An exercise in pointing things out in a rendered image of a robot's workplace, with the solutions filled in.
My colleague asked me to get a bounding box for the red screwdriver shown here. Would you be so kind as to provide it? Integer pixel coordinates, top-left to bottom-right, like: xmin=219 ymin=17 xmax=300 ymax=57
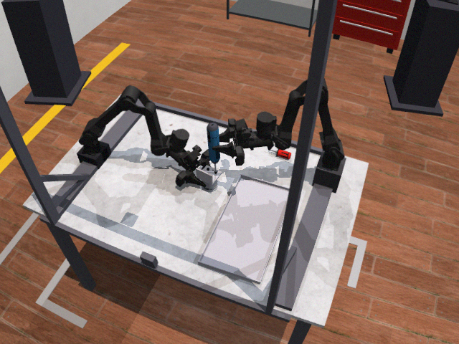
xmin=271 ymin=149 xmax=291 ymax=159

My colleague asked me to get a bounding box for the blue electric screwdriver barrel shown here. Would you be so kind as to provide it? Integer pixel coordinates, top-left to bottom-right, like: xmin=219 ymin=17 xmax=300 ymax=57
xmin=207 ymin=123 xmax=220 ymax=172

